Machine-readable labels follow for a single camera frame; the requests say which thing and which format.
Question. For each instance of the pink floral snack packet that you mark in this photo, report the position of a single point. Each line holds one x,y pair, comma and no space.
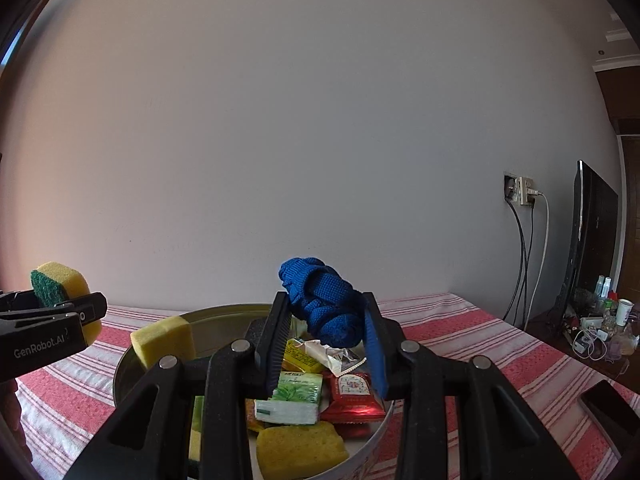
330,355

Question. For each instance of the white cup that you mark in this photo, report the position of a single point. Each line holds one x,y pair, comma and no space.
625,312

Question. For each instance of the black flat television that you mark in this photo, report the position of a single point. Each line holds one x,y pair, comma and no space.
595,230

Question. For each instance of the yellow sponge with green pad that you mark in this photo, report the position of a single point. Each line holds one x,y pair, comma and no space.
60,275

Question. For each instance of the red snack packet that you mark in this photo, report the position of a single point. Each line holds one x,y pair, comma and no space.
352,400

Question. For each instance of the small clear bottle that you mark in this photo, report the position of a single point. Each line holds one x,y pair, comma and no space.
608,287
600,286

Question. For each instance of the red white striped blanket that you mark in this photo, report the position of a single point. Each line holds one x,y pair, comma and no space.
450,320

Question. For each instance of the dark wooden side table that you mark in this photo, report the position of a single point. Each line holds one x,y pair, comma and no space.
550,327

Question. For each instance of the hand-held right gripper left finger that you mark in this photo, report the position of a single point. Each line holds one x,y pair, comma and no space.
272,340

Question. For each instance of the blue knitted cloth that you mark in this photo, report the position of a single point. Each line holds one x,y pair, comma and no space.
325,305

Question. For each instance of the blue round cookie tin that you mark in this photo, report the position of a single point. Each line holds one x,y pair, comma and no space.
220,315

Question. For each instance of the dark phone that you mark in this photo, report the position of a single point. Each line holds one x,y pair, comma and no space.
610,405

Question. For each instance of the brown wooden cabinet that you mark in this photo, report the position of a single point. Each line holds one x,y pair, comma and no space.
627,110

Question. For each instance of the white charger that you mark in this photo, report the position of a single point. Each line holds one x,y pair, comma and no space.
582,347

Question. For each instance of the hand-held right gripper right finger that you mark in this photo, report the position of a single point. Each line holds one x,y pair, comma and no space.
375,355

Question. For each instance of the yellow foil packet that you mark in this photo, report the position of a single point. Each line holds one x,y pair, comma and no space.
300,357

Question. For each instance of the green leaf print tissue pack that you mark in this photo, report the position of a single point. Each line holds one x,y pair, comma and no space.
295,392

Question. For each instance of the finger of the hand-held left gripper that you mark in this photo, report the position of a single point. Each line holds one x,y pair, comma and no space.
50,311
17,297

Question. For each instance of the white wall outlet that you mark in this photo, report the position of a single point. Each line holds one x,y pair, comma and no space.
520,187

